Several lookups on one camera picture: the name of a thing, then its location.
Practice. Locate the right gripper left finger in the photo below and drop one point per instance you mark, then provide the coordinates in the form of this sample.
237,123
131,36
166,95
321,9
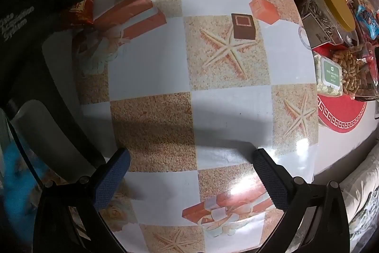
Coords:
107,178

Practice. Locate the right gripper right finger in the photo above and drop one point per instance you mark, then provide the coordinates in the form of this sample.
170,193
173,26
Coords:
274,177

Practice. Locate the red candy wrapper snack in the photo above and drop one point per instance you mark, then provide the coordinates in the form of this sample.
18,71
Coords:
81,14

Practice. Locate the white floral cushion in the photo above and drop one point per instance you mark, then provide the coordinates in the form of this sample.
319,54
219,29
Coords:
360,193

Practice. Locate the red round mat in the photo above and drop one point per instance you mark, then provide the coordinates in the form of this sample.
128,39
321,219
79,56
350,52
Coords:
341,114

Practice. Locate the green label nut box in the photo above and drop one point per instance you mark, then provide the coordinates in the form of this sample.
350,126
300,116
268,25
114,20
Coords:
328,76

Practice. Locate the peanut bag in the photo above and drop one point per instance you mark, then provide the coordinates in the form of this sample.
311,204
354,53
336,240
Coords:
357,81

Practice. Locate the clear jar yellow lid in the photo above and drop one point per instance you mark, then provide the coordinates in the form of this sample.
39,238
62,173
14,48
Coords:
327,21

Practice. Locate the blue snack bag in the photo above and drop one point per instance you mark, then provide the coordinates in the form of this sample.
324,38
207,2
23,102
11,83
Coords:
367,21

